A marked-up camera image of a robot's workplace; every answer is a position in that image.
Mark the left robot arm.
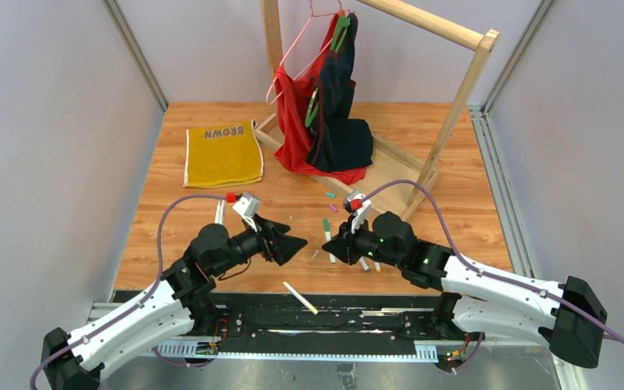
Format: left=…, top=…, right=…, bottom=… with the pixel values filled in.
left=41, top=215, right=308, bottom=389

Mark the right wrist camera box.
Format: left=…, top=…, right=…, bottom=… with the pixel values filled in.
left=343, top=190, right=371, bottom=234

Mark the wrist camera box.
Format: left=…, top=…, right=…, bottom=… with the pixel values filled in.
left=232, top=193, right=261, bottom=223
left=343, top=190, right=371, bottom=234

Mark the pink wire hanger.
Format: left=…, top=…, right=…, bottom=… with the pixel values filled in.
left=261, top=1, right=343, bottom=106

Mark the yellow folded towel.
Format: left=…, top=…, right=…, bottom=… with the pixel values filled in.
left=183, top=119, right=264, bottom=189

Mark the wooden clothes rack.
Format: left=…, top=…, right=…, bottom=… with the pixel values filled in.
left=253, top=0, right=501, bottom=223

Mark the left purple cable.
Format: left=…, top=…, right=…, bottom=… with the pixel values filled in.
left=29, top=193, right=238, bottom=390

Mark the purple cable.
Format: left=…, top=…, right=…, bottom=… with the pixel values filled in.
left=350, top=180, right=624, bottom=362
left=29, top=193, right=238, bottom=390

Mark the dark navy garment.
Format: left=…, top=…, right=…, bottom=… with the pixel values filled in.
left=305, top=13, right=374, bottom=172

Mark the white pen yellow cap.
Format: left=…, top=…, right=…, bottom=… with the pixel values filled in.
left=282, top=281, right=319, bottom=315

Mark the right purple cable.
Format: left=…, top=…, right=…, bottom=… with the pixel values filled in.
left=350, top=180, right=624, bottom=362

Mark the green hanger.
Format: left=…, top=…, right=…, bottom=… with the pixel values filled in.
left=304, top=12, right=350, bottom=128

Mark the red garment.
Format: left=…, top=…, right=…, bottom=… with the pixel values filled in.
left=275, top=15, right=368, bottom=185

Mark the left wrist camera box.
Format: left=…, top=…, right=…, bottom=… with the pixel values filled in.
left=232, top=193, right=261, bottom=223

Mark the white pen green cap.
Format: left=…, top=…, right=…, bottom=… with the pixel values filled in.
left=359, top=257, right=371, bottom=272

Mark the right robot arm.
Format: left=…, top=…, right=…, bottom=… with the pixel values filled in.
left=323, top=212, right=608, bottom=368

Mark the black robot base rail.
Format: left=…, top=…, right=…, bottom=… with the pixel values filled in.
left=145, top=291, right=488, bottom=362

